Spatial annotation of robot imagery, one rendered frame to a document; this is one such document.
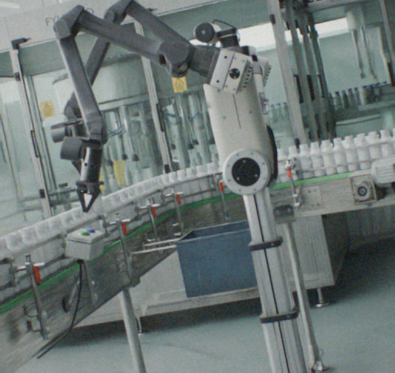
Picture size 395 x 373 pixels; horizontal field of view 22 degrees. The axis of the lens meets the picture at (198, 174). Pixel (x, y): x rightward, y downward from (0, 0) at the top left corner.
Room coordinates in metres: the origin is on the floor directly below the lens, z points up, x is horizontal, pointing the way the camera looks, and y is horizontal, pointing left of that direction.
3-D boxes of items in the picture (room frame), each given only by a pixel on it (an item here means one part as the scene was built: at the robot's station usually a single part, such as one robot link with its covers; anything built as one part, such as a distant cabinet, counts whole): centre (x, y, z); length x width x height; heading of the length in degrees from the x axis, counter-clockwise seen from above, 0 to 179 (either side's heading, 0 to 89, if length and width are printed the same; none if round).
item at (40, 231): (3.22, 0.53, 1.08); 0.06 x 0.06 x 0.17
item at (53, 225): (3.34, 0.51, 1.08); 0.06 x 0.06 x 0.17
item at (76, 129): (3.81, 0.42, 1.44); 0.07 x 0.06 x 0.07; 78
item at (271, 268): (3.45, -0.18, 0.74); 0.11 x 0.11 x 0.40; 77
